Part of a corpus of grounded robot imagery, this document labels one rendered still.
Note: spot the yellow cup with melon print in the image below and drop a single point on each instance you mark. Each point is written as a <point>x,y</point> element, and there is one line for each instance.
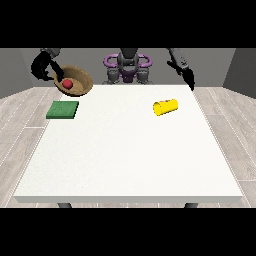
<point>165,107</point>

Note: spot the small red ball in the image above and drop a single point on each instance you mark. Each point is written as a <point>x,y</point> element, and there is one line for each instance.
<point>68,83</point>

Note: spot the green square pad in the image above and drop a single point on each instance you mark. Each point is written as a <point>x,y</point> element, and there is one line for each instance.
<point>62,109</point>

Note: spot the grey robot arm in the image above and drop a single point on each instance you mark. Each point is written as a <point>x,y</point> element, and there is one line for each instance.
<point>51,51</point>
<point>178,56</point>

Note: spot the grey robot trunk purple rings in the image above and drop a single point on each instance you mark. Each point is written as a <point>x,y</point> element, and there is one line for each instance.
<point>127,68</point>

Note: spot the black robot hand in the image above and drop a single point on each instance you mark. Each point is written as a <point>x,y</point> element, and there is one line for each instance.
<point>42,66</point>
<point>187,75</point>

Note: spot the brown wooden bowl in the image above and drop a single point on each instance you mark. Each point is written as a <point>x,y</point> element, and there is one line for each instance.
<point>77,81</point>

